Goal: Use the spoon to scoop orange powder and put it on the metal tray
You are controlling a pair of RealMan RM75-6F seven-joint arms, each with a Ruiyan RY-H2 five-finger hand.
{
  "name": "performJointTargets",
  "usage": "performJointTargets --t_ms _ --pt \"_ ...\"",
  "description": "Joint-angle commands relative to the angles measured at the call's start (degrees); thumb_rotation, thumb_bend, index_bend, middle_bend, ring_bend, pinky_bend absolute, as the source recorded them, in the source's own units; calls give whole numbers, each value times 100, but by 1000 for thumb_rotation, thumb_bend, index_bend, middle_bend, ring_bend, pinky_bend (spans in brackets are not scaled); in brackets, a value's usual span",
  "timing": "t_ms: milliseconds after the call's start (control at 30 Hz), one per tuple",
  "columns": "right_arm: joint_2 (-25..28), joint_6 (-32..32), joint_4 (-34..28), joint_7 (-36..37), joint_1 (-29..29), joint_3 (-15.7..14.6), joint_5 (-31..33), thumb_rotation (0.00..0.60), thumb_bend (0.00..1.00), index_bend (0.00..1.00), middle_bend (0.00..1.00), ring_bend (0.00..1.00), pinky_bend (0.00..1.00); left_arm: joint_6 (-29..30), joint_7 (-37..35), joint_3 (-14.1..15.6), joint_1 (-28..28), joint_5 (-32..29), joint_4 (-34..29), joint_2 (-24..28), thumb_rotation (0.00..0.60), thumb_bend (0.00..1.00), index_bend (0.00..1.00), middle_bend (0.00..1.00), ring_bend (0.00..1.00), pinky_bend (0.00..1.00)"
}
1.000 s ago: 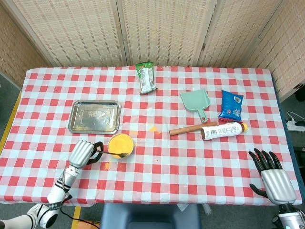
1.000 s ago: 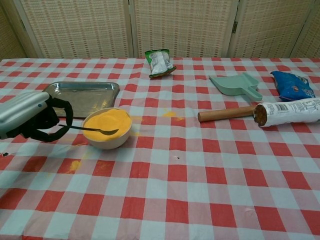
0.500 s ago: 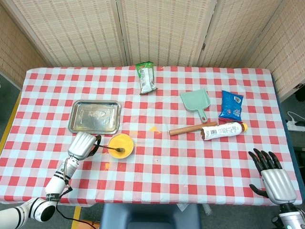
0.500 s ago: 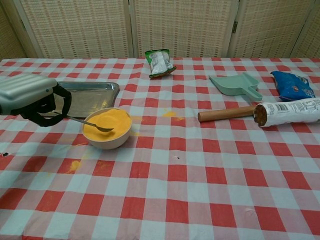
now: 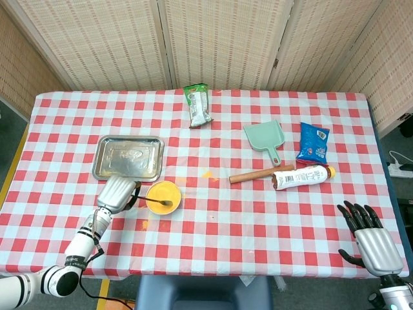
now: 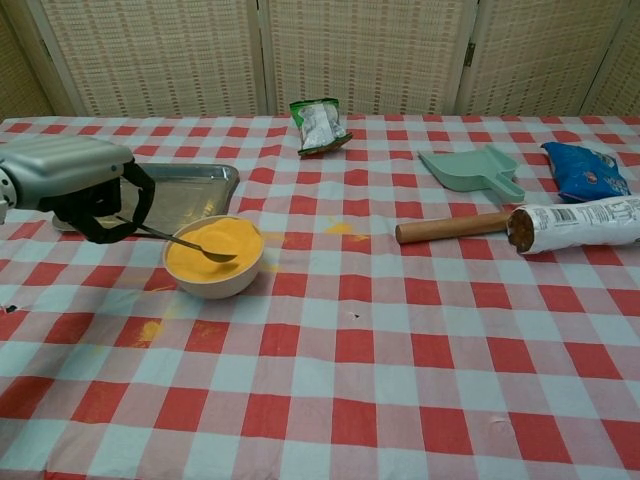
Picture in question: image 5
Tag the woven bamboo folding screen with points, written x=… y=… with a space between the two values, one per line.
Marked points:
x=226 y=42

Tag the orange box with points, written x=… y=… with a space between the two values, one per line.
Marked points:
x=113 y=305

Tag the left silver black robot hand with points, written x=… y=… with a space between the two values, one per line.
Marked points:
x=114 y=193

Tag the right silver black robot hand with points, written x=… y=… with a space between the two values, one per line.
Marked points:
x=379 y=252

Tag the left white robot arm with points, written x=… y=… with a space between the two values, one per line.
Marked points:
x=77 y=248

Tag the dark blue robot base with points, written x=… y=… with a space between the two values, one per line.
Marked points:
x=203 y=294

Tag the white labelled drink bottle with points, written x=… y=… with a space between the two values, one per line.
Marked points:
x=300 y=177

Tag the red white checkered tablecloth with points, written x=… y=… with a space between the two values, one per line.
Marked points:
x=226 y=232

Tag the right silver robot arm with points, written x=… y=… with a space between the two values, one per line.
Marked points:
x=395 y=292

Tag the rectangular steel tray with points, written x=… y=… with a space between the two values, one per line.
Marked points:
x=128 y=155

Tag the yellow bowl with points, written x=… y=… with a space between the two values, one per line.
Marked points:
x=161 y=190

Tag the mint green dustpan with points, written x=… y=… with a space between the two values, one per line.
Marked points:
x=264 y=135

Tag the wooden rolling pin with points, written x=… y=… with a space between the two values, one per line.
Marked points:
x=258 y=174

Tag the blue snack bag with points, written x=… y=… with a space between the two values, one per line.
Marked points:
x=313 y=143

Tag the white power strip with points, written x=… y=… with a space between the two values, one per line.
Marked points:
x=401 y=170

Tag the black caster wheel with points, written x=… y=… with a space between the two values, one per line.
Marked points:
x=407 y=127

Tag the black spoon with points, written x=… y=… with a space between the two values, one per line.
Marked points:
x=166 y=202

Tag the green white snack bag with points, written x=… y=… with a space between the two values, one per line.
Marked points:
x=198 y=106

